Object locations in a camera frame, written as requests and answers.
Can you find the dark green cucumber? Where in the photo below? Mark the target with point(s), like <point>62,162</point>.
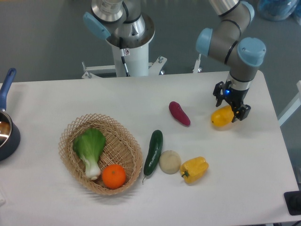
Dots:
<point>154,153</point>

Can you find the green bok choy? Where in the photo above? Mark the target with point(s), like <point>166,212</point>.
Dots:
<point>89,147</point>

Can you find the black device at edge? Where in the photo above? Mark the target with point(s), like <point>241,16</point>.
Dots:
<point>293,202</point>

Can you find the orange tangerine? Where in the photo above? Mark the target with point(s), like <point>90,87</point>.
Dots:
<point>114,176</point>

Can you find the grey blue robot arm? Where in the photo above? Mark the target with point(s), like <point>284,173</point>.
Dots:
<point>242,55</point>

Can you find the white frame at right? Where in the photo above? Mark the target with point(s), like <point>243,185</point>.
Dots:
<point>291,107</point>

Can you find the purple sweet potato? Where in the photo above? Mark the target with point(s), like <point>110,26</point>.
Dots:
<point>178,113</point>

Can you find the blue handled saucepan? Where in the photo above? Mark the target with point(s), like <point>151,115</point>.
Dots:
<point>9,132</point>

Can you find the blue plastic bag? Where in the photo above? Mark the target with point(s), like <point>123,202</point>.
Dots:
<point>276,10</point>

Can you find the yellow bell pepper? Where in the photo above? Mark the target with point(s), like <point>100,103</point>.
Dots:
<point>193,169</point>

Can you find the beige round bun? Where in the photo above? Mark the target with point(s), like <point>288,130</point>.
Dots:
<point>170,162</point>

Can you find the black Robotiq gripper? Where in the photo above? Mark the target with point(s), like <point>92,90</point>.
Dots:
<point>233,92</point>

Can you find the woven wicker basket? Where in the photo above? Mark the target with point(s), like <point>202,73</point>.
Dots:
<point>120,148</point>

